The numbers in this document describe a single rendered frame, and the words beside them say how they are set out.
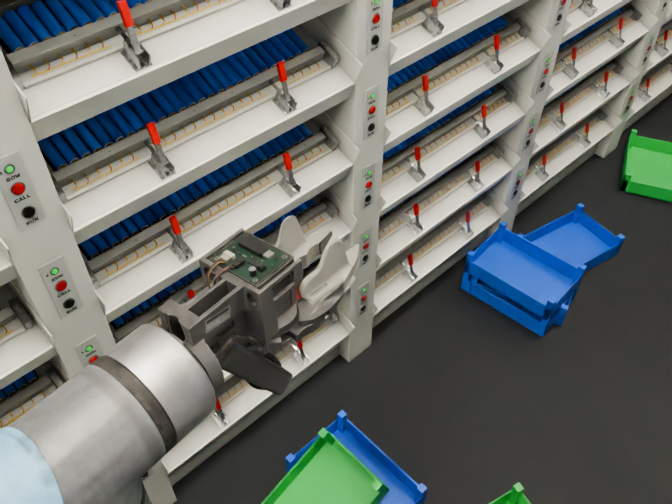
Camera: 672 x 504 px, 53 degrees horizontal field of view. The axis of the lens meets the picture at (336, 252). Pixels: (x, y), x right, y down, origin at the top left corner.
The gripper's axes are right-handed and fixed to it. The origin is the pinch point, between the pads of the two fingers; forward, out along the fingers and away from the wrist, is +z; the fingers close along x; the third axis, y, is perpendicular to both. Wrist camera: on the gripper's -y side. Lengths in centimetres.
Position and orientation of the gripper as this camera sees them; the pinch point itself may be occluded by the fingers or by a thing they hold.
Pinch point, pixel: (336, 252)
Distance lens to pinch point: 67.9
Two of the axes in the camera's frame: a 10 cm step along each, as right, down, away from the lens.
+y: -0.3, -7.5, -6.6
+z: 6.2, -5.3, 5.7
